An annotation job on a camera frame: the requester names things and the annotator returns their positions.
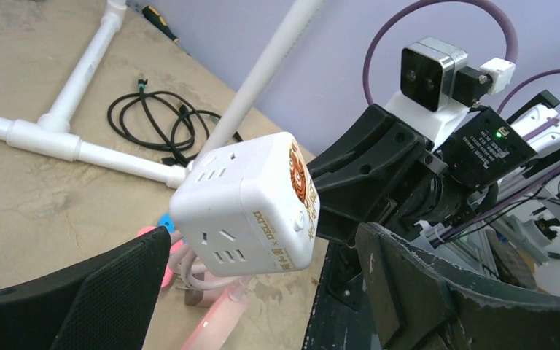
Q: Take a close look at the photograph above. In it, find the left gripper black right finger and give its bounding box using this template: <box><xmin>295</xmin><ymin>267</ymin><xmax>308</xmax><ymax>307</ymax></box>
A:
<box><xmin>355</xmin><ymin>223</ymin><xmax>560</xmax><ymax>349</ymax></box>

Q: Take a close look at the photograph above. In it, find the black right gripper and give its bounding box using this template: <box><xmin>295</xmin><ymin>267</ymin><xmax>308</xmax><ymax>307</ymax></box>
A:
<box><xmin>308</xmin><ymin>104</ymin><xmax>497</xmax><ymax>244</ymax></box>

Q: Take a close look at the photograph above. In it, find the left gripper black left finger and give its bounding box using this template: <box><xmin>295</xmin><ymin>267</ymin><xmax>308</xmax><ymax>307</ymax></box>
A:
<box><xmin>0</xmin><ymin>227</ymin><xmax>171</xmax><ymax>349</ymax></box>

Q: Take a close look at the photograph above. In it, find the pink plug adapter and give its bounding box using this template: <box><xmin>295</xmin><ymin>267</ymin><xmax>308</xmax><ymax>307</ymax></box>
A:
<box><xmin>137</xmin><ymin>225</ymin><xmax>184</xmax><ymax>289</ymax></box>

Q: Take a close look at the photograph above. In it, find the blue plug adapter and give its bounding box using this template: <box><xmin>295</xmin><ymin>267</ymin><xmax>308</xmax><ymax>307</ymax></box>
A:
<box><xmin>157</xmin><ymin>213</ymin><xmax>175</xmax><ymax>234</ymax></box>

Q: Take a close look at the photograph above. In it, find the pink round socket with cord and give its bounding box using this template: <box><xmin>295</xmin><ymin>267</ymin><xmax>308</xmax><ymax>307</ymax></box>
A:
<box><xmin>182</xmin><ymin>276</ymin><xmax>252</xmax><ymax>349</ymax></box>

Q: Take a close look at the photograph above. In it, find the white cube power socket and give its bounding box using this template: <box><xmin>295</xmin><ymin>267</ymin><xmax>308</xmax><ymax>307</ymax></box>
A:
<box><xmin>168</xmin><ymin>132</ymin><xmax>320</xmax><ymax>277</ymax></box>

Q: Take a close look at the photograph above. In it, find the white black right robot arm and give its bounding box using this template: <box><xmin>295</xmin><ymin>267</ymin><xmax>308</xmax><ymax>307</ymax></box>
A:
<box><xmin>308</xmin><ymin>104</ymin><xmax>537</xmax><ymax>244</ymax></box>

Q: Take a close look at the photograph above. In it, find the yellow black screwdriver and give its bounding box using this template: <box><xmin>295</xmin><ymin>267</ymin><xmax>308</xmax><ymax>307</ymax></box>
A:
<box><xmin>141</xmin><ymin>5</ymin><xmax>179</xmax><ymax>43</ymax></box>

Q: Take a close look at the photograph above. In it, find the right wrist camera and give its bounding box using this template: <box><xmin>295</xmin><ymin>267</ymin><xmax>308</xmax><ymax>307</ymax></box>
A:
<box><xmin>384</xmin><ymin>37</ymin><xmax>516</xmax><ymax>149</ymax></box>

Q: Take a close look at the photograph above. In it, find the white PVC pipe frame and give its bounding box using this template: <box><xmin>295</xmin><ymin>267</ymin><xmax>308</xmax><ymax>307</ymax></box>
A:
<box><xmin>0</xmin><ymin>0</ymin><xmax>327</xmax><ymax>190</ymax></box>

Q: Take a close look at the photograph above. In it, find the large black coiled cable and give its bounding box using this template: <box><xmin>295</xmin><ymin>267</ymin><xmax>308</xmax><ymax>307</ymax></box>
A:
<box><xmin>106</xmin><ymin>78</ymin><xmax>244</xmax><ymax>168</ymax></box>

